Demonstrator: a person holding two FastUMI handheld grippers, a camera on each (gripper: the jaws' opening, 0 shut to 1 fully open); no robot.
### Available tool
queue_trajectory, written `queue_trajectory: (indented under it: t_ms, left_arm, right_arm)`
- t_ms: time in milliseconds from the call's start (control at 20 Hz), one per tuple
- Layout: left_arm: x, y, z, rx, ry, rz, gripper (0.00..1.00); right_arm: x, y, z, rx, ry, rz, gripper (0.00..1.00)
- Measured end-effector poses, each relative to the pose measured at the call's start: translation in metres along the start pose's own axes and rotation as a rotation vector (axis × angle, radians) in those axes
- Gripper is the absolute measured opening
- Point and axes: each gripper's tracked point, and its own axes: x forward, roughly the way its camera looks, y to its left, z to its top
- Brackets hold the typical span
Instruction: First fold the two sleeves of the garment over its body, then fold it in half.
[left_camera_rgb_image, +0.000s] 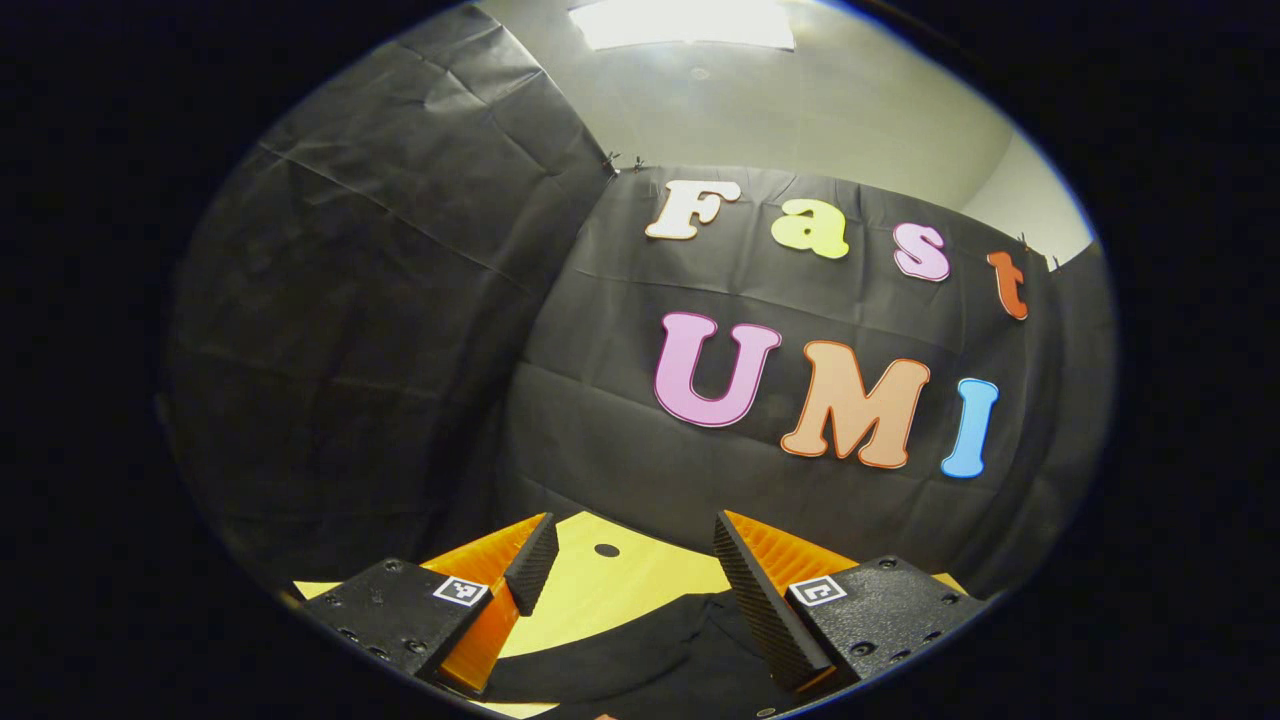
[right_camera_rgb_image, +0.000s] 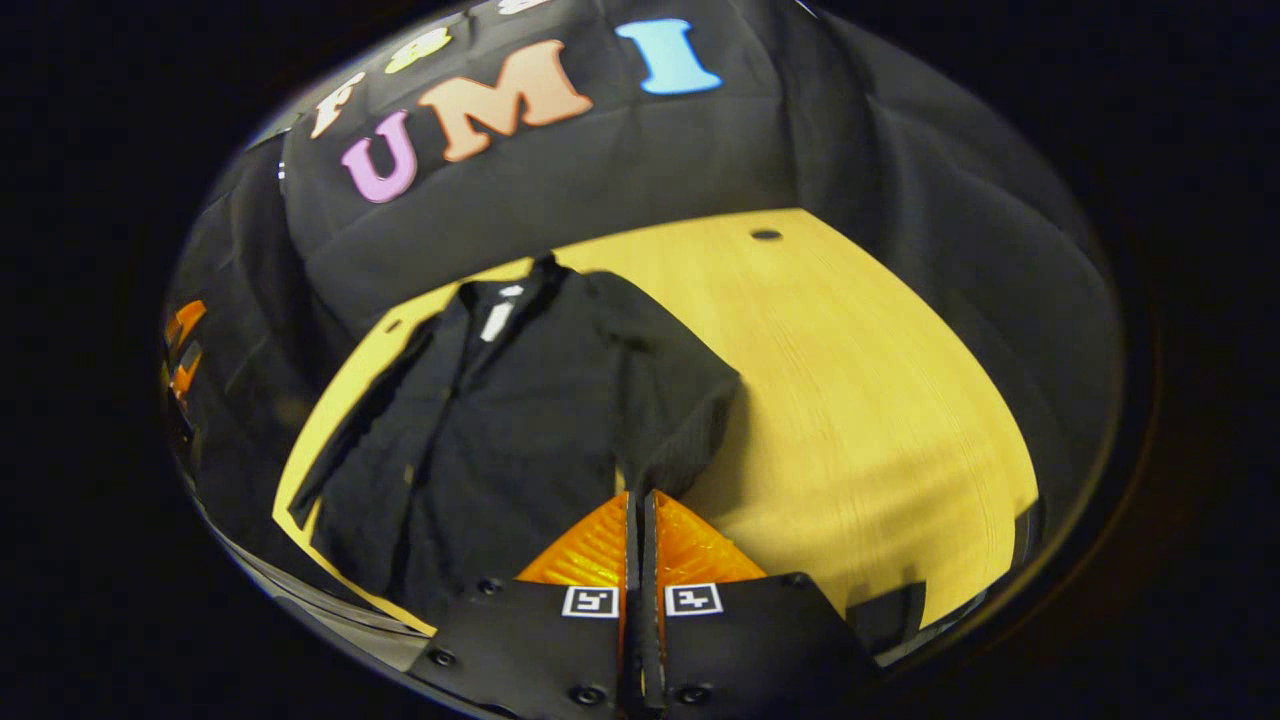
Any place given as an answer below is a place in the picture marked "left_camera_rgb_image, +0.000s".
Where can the ceiling light panel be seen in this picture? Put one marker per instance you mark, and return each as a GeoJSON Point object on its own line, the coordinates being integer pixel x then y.
{"type": "Point", "coordinates": [685, 22]}

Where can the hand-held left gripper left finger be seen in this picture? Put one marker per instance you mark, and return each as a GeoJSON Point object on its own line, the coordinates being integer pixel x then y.
{"type": "Point", "coordinates": [533, 565]}

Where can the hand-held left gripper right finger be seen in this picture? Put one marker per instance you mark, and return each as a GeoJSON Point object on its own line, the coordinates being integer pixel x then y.
{"type": "Point", "coordinates": [765, 610]}

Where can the black backdrop cloth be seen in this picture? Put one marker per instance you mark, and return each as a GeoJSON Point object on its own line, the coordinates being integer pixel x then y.
{"type": "Point", "coordinates": [400, 300]}

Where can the black garment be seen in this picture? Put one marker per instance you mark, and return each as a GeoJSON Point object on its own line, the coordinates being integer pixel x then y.
{"type": "Point", "coordinates": [650, 660]}

